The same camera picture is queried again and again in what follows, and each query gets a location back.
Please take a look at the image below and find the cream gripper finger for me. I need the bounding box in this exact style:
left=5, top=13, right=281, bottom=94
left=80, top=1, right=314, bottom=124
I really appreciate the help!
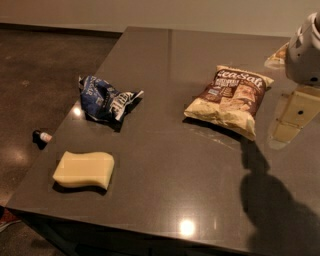
left=272, top=85, right=320, bottom=143

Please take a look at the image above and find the brown sea salt chip bag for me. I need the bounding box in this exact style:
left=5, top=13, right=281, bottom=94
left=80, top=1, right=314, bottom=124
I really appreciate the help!
left=184, top=65, right=273, bottom=141

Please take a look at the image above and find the crumpled blue chip bag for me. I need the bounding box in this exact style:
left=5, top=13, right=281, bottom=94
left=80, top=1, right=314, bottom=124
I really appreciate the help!
left=79, top=76, right=143, bottom=123

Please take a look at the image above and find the snack packet behind gripper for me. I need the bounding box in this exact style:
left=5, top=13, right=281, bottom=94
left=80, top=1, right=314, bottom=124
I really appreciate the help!
left=264, top=43, right=289, bottom=69

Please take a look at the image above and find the yellow sponge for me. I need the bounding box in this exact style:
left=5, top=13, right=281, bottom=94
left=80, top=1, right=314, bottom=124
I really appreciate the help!
left=53, top=151, right=115, bottom=189

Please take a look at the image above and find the small bottle on floor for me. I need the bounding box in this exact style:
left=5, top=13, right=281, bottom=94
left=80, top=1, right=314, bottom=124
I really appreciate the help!
left=32, top=130, right=52, bottom=143

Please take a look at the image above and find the red white object on floor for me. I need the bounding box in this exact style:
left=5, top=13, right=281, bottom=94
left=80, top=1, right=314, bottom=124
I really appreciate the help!
left=0, top=208, right=20, bottom=232

